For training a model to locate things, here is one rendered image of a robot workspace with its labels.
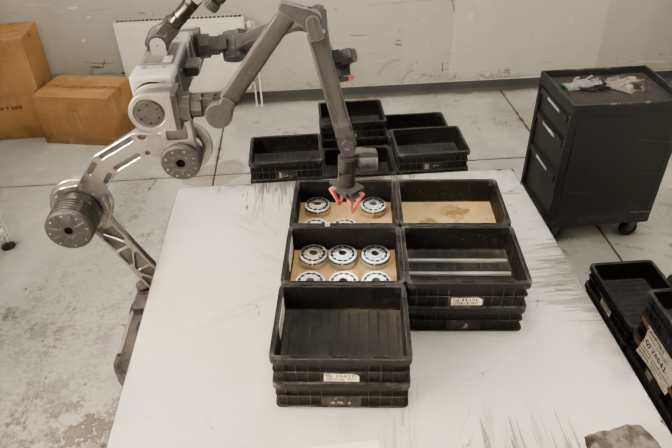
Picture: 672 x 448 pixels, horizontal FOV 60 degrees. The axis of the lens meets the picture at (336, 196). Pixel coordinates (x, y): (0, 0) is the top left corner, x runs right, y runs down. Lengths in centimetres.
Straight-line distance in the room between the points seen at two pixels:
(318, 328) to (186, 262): 73
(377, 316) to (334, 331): 15
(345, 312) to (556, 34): 393
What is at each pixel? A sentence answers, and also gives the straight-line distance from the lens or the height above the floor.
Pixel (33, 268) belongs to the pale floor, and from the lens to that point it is 379.
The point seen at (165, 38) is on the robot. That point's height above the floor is 158.
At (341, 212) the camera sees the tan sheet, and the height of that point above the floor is 83.
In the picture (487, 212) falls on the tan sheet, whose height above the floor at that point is 83.
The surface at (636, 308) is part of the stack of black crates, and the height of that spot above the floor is 27.
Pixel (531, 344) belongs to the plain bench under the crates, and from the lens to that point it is 207.
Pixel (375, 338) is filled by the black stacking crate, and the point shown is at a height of 83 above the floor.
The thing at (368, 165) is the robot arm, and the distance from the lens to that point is 183.
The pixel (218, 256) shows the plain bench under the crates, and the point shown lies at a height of 70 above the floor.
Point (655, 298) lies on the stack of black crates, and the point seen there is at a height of 59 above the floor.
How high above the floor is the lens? 221
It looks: 35 degrees down
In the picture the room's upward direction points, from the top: 2 degrees counter-clockwise
